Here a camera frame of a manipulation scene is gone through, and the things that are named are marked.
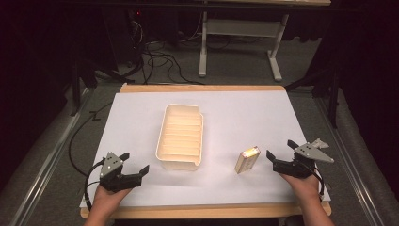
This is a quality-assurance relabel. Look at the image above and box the white metal desk frame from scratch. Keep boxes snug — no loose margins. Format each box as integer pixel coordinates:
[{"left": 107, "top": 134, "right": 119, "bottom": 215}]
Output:
[{"left": 198, "top": 10, "right": 292, "bottom": 83}]

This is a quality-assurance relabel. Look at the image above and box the black metal stand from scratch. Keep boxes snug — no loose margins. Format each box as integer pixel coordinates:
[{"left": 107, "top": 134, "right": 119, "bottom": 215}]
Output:
[
  {"left": 69, "top": 58, "right": 127, "bottom": 118},
  {"left": 284, "top": 62, "right": 343, "bottom": 130}
]

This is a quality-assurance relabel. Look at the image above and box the silver metal floor rail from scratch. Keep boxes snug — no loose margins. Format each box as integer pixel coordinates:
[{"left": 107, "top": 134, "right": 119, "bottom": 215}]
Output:
[
  {"left": 8, "top": 88, "right": 96, "bottom": 226},
  {"left": 314, "top": 96, "right": 379, "bottom": 226}
]

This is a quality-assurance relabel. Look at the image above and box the long black floor cable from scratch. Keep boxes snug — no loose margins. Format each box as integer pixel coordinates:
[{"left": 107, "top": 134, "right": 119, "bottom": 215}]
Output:
[{"left": 68, "top": 102, "right": 114, "bottom": 178}]

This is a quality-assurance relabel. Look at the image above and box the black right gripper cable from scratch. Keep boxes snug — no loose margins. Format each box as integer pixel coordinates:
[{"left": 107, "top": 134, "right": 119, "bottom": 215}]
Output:
[{"left": 305, "top": 163, "right": 326, "bottom": 202}]

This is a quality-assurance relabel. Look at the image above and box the tangle of black floor cables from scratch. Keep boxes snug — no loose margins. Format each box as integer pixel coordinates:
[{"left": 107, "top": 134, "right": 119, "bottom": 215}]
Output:
[{"left": 125, "top": 8, "right": 206, "bottom": 87}]

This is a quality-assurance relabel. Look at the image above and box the wooden table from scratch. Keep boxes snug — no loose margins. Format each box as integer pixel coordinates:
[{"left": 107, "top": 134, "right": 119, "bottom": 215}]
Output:
[{"left": 79, "top": 82, "right": 333, "bottom": 220}]

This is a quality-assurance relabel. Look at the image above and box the dark computer case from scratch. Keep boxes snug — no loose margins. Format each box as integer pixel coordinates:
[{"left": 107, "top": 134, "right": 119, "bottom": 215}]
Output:
[{"left": 103, "top": 8, "right": 143, "bottom": 73}]

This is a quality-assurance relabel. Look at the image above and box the person's right hand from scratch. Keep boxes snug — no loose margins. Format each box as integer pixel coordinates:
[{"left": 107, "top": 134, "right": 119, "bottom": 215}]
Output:
[{"left": 279, "top": 171, "right": 323, "bottom": 202}]

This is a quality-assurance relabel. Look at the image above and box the cream ridged plastic tray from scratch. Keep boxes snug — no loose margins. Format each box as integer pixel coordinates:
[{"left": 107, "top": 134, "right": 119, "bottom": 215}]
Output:
[{"left": 155, "top": 104, "right": 205, "bottom": 172}]

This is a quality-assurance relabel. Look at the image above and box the small pale yellow box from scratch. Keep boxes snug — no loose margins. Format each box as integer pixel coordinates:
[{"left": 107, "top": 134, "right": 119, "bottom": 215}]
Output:
[{"left": 233, "top": 145, "right": 262, "bottom": 175}]

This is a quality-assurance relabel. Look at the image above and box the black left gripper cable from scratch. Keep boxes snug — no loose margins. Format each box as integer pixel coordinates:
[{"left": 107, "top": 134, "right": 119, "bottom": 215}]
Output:
[{"left": 83, "top": 157, "right": 106, "bottom": 212}]

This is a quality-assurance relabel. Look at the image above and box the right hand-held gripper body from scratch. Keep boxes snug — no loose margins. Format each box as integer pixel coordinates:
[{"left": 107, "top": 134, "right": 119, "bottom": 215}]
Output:
[{"left": 272, "top": 137, "right": 335, "bottom": 180}]

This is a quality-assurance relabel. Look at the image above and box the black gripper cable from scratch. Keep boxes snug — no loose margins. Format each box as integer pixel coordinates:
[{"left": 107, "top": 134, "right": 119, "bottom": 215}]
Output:
[
  {"left": 305, "top": 163, "right": 326, "bottom": 202},
  {"left": 83, "top": 157, "right": 106, "bottom": 212}
]

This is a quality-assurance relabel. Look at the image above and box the white paper sheet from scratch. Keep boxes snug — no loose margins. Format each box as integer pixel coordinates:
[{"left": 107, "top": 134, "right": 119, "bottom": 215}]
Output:
[{"left": 78, "top": 90, "right": 332, "bottom": 209}]

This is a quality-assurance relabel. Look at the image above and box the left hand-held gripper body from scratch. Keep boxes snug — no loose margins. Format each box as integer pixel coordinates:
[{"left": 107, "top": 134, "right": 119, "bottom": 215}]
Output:
[{"left": 98, "top": 152, "right": 143, "bottom": 194}]

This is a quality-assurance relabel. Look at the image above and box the person's left hand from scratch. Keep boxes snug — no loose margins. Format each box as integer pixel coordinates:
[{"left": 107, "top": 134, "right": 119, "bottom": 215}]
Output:
[{"left": 92, "top": 183, "right": 133, "bottom": 211}]

